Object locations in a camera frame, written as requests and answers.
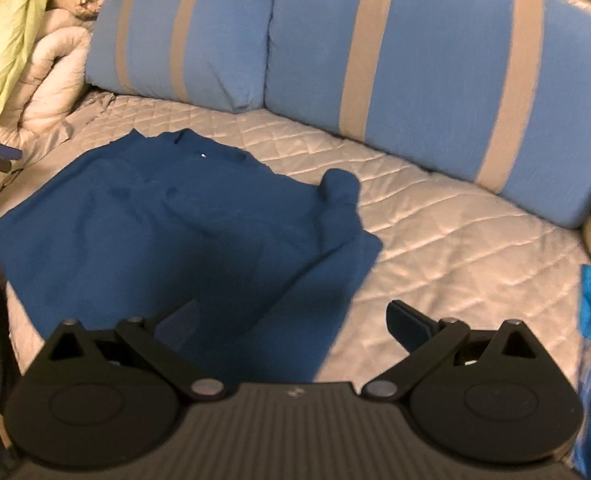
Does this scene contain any blue sweatshirt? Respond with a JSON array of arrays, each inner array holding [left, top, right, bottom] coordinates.
[[0, 128, 383, 386]]

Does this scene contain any blue pillow with grey stripes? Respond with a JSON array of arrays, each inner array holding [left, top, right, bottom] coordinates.
[[265, 0, 591, 228], [84, 0, 281, 113]]

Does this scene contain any white padded comforter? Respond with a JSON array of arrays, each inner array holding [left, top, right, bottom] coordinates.
[[5, 2, 93, 148]]

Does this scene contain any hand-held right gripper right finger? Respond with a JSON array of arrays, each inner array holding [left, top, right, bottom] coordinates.
[[363, 300, 547, 403]]

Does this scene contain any light green blanket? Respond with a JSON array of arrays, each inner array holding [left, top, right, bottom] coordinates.
[[0, 0, 58, 120]]

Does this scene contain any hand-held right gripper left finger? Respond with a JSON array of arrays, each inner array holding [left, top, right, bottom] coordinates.
[[46, 299, 225, 403]]

